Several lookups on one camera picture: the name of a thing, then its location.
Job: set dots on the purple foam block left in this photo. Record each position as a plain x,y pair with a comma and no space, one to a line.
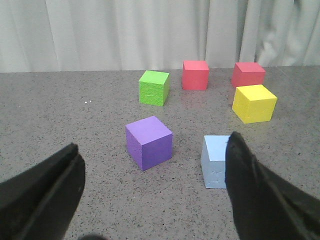
149,142

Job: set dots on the grey-white curtain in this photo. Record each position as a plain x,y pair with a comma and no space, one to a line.
88,35

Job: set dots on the smooth light blue foam block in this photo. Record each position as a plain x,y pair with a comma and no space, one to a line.
213,162

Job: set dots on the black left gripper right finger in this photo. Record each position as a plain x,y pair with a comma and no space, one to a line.
264,205

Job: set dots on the green foam block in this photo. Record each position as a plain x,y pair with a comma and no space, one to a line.
154,87

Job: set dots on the red foam block left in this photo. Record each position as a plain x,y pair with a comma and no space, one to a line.
195,75

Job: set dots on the red foam block behind yellow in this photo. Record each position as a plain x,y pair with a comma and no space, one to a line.
247,74

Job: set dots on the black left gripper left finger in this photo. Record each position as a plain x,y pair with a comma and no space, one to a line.
39,204

